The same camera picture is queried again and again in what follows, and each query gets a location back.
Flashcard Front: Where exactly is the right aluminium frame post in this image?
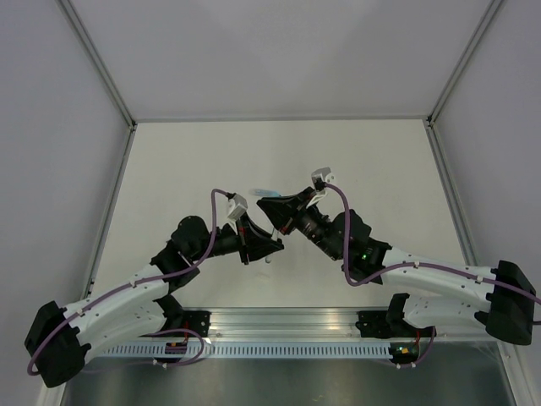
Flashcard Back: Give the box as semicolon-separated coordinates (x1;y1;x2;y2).
425;0;505;127

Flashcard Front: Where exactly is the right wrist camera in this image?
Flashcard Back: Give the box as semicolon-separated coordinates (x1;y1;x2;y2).
310;167;336;184

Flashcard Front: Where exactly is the light blue highlighter pen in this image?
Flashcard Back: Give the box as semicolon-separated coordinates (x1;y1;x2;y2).
249;188;281;198

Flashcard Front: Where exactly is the left aluminium frame post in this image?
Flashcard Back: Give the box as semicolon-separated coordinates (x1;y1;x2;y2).
56;0;137;130

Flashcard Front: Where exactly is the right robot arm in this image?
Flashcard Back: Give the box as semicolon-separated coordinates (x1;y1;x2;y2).
257;188;540;346

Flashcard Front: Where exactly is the black mounting plate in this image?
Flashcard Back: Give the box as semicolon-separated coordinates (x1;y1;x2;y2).
355;310;432;339
161;310;211;337

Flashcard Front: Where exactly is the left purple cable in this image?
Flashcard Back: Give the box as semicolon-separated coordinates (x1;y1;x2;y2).
25;188;232;376

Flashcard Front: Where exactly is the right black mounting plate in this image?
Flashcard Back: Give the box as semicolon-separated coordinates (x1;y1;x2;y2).
355;310;432;339

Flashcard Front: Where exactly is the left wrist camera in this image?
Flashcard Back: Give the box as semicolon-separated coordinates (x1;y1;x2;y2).
227;194;248;222

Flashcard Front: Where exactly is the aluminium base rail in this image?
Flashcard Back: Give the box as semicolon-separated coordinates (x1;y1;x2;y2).
185;307;414;341

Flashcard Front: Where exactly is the white slotted cable duct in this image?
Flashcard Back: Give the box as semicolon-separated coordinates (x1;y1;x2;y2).
102;339;418;359

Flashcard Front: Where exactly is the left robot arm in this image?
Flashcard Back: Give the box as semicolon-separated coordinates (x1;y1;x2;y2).
24;214;284;387

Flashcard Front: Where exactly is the aluminium frame post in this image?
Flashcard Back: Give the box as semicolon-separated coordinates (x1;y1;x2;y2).
56;0;137;130
425;0;505;127

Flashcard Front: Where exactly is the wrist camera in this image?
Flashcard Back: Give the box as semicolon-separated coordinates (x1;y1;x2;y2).
310;167;336;184
227;194;248;222

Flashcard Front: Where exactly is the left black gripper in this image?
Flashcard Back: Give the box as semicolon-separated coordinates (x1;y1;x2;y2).
189;211;283;263

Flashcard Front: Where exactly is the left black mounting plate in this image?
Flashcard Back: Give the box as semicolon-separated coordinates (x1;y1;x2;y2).
161;310;211;337

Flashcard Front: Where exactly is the white whiteboard marker pen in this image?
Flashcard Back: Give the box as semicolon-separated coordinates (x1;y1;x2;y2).
265;228;281;264

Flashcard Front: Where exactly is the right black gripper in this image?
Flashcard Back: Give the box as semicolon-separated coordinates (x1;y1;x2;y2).
255;189;341;263

